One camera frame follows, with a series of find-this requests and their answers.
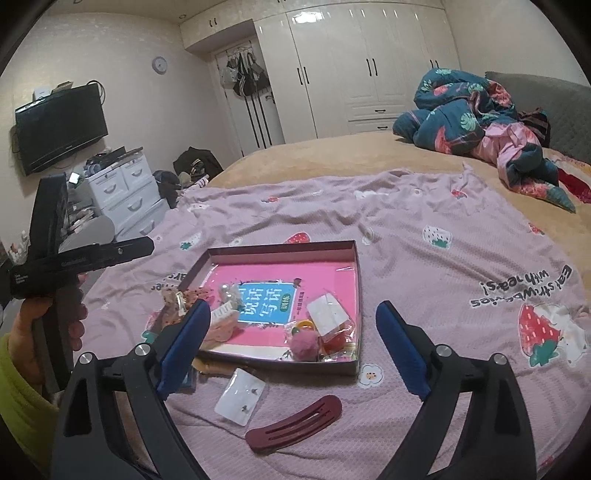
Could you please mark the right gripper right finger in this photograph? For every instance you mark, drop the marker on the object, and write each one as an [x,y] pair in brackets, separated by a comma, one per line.
[496,441]

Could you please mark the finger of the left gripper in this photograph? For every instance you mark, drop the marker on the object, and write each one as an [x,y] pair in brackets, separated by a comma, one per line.
[92,258]

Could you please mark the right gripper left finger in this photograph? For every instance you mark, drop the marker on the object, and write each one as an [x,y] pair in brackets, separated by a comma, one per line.
[90,441]

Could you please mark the dotted mesh bow hair clip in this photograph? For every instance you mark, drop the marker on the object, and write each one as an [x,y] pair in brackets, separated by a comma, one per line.
[177,303]

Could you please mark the clear bag with earrings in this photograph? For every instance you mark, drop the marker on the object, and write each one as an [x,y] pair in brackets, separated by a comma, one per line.
[240,397]

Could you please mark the maroon snap hair clip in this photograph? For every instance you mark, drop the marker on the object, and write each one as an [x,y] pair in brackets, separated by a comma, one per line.
[296,428]

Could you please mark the white claw hair clip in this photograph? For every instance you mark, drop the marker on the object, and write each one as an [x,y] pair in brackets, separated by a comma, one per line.
[224,314]

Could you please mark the pearl hair accessory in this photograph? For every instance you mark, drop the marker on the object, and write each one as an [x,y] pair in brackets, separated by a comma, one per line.
[230,293]

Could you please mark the white earring card bag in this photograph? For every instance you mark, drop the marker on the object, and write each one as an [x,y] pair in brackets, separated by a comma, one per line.
[327,314]

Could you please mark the left hand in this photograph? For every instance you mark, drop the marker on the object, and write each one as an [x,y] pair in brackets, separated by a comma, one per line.
[25,338]

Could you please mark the grey chair back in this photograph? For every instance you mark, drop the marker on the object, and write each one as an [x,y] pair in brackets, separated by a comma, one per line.
[99,230]

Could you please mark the white drawer cabinet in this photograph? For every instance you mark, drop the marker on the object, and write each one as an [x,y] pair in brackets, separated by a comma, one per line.
[126,192]

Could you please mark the pink strawberry print blanket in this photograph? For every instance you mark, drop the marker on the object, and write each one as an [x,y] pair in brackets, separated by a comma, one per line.
[451,254]

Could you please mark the pink book in tray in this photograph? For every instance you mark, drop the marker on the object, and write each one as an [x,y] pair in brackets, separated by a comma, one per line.
[273,324]

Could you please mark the black backpack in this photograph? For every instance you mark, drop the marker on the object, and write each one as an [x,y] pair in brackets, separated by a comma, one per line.
[197,163]

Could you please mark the dark cardboard tray box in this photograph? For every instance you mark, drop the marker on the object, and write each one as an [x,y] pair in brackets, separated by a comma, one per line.
[278,253]

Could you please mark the pink pajama garment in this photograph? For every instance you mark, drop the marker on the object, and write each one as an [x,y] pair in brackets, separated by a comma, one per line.
[522,166]

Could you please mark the hanging bags on door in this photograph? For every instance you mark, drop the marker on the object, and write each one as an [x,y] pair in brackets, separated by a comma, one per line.
[243,75]

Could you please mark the tan bed sheet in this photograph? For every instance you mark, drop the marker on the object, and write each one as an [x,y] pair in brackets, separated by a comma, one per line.
[373,153]

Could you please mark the teal floral quilt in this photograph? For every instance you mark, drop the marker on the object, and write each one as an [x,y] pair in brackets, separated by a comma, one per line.
[453,110]

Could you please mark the grey padded headboard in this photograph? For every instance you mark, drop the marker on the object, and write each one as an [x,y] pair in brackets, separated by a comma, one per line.
[566,104]

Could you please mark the white wardrobe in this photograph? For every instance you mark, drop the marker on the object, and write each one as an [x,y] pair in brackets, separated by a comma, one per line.
[335,67]

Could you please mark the black wall television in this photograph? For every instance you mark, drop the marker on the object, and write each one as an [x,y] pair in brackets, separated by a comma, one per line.
[58,125]

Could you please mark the round wall clock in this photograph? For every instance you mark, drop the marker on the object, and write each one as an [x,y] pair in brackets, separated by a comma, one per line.
[159,65]

